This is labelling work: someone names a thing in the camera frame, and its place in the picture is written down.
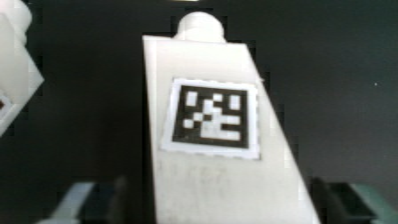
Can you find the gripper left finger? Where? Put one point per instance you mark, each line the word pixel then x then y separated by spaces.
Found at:
pixel 96 203

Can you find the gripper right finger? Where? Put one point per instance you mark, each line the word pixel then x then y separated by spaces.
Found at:
pixel 339 205

